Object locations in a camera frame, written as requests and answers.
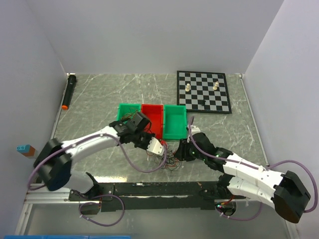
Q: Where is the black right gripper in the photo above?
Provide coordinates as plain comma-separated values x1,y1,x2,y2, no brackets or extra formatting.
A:
173,138,206,162

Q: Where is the red cable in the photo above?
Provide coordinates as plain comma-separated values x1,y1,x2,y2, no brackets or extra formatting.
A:
122,107,180,172

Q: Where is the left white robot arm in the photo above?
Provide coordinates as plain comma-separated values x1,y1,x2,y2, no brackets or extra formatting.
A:
29,112,164,200

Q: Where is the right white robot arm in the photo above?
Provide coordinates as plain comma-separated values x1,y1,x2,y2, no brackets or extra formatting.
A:
174,132,311,224

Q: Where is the red plastic bin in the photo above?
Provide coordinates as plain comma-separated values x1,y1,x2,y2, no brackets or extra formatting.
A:
141,104,163,139

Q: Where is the left green plastic bin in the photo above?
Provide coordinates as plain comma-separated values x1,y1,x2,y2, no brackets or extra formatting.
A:
117,103,141,122

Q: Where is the green plastic bin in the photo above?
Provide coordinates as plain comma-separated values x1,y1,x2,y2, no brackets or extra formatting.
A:
163,105,187,140
117,103,141,122

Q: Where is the right green plastic bin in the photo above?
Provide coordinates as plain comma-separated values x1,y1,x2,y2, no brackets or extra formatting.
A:
163,105,187,140

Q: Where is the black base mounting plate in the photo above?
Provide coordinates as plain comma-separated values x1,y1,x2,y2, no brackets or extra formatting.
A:
68,173,247,213

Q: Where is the left cream chess piece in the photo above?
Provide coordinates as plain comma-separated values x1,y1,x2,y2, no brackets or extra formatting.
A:
185,84,190,92

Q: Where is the cream chess piece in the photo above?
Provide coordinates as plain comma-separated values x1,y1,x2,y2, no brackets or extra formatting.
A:
185,84,190,92
213,81,219,91

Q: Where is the black and white chessboard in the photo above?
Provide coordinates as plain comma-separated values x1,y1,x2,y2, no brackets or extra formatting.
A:
176,71,232,114

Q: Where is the right cream chess piece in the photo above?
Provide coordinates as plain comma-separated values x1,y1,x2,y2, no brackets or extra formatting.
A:
213,81,219,91

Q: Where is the black marker orange cap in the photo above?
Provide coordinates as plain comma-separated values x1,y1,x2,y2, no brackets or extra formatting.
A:
61,75,77,110

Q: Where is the blue and orange toy block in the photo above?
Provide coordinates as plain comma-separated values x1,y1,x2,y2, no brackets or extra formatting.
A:
16,144,35,158

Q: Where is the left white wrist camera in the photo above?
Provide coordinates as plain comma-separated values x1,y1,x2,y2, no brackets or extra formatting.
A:
146,137,164,156

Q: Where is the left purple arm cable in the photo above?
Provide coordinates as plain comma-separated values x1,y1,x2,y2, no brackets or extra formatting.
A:
27,141,168,227

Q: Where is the aluminium frame rail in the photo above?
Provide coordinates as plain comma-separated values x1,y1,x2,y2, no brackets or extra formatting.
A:
15,188,299,239

